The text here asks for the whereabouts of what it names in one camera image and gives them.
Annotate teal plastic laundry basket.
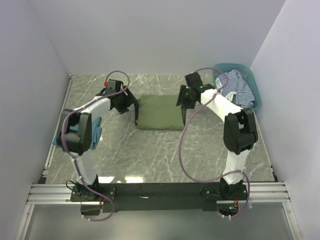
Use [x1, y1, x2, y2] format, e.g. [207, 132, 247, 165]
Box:
[214, 63, 261, 111]

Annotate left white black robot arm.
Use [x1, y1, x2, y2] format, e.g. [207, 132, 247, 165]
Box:
[56, 79, 139, 201]

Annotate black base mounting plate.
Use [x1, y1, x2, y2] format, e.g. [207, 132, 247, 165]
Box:
[70, 182, 248, 213]

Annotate blue white striped tank top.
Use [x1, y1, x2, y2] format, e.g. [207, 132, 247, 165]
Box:
[214, 69, 255, 109]

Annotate olive green tank top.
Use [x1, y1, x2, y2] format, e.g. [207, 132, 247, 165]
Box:
[137, 94, 185, 131]

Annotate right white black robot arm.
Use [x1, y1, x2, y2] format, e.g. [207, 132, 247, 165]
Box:
[176, 71, 258, 200]

